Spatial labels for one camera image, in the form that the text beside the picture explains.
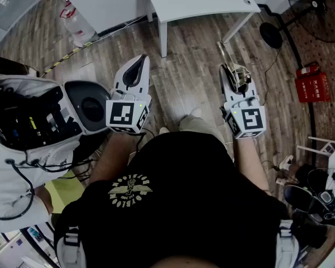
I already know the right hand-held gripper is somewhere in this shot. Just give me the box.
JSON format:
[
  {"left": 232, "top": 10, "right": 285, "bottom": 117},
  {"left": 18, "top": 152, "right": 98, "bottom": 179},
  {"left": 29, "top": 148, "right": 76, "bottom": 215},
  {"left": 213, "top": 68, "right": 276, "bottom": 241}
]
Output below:
[{"left": 219, "top": 65, "right": 267, "bottom": 140}]

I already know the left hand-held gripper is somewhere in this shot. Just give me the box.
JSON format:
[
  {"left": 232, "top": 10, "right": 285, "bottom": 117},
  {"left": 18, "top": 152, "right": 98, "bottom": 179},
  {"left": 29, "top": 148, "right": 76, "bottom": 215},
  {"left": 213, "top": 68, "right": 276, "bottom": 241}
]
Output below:
[{"left": 105, "top": 54, "right": 153, "bottom": 135}]

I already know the brass metal object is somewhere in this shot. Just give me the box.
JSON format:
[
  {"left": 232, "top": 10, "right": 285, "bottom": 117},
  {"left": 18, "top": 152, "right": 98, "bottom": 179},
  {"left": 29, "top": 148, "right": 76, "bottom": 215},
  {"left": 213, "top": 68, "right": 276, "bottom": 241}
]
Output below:
[{"left": 216, "top": 40, "right": 253, "bottom": 93}]

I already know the person's left forearm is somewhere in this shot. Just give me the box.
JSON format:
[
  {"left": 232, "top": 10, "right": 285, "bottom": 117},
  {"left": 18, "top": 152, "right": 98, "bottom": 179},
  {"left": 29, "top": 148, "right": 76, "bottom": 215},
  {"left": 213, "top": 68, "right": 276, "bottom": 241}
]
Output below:
[{"left": 88, "top": 131, "right": 142, "bottom": 184}]

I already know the person's right forearm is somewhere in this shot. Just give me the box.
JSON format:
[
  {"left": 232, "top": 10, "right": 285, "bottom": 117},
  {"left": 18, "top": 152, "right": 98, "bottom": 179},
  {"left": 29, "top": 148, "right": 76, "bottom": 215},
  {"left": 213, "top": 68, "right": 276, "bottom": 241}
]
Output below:
[{"left": 233, "top": 136, "right": 271, "bottom": 195}]

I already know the person's khaki trouser leg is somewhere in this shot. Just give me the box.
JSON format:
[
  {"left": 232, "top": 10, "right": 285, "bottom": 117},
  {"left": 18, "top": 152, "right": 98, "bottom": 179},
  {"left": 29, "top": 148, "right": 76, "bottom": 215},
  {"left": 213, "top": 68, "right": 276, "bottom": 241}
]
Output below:
[{"left": 178, "top": 115, "right": 228, "bottom": 151}]

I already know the yellow black striped floor strip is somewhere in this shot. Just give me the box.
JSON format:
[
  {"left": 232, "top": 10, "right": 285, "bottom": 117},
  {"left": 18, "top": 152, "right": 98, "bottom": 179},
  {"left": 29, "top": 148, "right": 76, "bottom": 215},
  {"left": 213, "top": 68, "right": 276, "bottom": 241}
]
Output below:
[{"left": 40, "top": 40, "right": 93, "bottom": 78}]

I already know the red fire extinguisher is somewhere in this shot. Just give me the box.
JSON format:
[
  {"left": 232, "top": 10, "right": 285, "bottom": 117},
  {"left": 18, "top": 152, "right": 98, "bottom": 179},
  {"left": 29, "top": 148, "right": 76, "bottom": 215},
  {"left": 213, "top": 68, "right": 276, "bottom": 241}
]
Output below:
[{"left": 295, "top": 62, "right": 321, "bottom": 79}]

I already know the large clear water bottle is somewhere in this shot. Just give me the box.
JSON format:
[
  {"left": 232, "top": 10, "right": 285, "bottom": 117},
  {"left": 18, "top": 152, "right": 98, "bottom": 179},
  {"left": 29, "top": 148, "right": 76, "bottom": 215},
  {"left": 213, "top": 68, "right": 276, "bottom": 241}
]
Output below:
[{"left": 59, "top": 0, "right": 97, "bottom": 47}]

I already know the red fire extinguisher box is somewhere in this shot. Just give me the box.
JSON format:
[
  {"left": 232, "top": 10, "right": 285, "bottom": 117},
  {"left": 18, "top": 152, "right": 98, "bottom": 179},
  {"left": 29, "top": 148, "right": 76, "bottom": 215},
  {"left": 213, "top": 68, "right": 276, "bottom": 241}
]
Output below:
[{"left": 294, "top": 71, "right": 332, "bottom": 103}]

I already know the black standing fan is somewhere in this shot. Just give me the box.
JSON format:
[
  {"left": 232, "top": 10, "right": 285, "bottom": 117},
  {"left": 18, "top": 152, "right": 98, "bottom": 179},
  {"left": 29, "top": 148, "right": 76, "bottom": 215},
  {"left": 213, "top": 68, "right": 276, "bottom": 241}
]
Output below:
[{"left": 259, "top": 0, "right": 335, "bottom": 50}]

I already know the yellow-green mat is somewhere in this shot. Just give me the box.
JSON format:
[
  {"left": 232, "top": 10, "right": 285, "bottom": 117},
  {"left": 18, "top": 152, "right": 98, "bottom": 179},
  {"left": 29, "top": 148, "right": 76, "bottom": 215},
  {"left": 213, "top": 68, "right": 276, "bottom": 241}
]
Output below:
[{"left": 44, "top": 171, "right": 86, "bottom": 214}]

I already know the person's black printed t-shirt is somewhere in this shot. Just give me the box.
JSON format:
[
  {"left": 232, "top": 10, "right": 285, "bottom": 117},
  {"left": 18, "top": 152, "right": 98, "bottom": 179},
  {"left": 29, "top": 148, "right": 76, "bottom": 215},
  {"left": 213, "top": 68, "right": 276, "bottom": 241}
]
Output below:
[{"left": 54, "top": 131, "right": 291, "bottom": 268}]

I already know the thin black fan cable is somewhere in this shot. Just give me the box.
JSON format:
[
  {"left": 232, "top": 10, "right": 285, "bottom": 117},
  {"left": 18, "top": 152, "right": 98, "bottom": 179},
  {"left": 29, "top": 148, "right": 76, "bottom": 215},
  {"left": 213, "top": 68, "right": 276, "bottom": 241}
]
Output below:
[{"left": 261, "top": 47, "right": 283, "bottom": 107}]

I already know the white floor cable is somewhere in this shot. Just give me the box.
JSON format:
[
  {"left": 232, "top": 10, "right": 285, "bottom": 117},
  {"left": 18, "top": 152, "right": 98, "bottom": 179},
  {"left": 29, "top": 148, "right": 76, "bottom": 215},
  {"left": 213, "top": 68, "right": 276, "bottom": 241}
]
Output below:
[{"left": 90, "top": 14, "right": 148, "bottom": 43}]

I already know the thick black floor cable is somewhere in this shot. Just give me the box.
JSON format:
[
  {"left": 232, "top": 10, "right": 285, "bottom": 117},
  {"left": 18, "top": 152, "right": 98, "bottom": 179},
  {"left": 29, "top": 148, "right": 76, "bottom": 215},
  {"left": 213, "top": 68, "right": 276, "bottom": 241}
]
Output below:
[{"left": 258, "top": 3, "right": 318, "bottom": 161}]

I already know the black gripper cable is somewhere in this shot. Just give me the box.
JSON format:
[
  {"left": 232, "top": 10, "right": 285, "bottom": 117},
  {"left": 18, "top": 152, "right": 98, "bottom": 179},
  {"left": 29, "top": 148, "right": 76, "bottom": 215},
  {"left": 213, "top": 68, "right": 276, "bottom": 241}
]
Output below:
[{"left": 130, "top": 127, "right": 149, "bottom": 157}]

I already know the white frame rack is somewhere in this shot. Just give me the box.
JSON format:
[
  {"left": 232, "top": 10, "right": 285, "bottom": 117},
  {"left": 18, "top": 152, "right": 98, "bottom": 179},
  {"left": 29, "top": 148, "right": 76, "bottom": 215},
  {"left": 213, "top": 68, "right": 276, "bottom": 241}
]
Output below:
[{"left": 295, "top": 135, "right": 335, "bottom": 158}]

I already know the white harness strap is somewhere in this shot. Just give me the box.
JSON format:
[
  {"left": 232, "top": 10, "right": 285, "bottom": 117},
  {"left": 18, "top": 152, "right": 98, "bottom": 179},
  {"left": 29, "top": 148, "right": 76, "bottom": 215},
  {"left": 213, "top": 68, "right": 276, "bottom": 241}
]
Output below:
[
  {"left": 55, "top": 224, "right": 87, "bottom": 268},
  {"left": 276, "top": 219, "right": 301, "bottom": 268}
]

